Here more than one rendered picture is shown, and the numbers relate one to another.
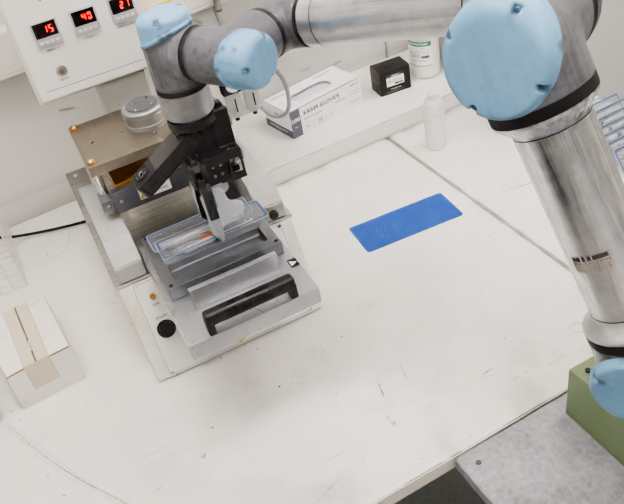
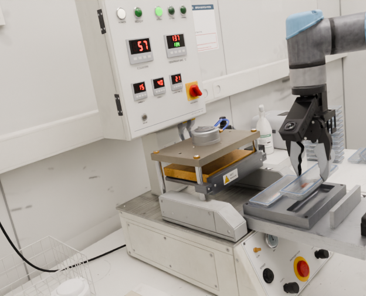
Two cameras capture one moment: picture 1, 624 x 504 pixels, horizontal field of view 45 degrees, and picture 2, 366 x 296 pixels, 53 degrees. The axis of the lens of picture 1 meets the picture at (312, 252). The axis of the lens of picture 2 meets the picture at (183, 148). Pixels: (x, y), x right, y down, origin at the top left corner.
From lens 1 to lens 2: 0.92 m
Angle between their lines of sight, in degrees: 32
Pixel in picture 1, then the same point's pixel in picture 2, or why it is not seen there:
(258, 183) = (284, 170)
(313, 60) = not seen: hidden behind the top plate
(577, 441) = not seen: outside the picture
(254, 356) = (324, 288)
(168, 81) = (315, 53)
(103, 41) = (165, 100)
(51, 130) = (82, 192)
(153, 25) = (311, 13)
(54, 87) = (139, 128)
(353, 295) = not seen: hidden behind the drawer
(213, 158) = (326, 114)
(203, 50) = (352, 21)
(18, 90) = (67, 163)
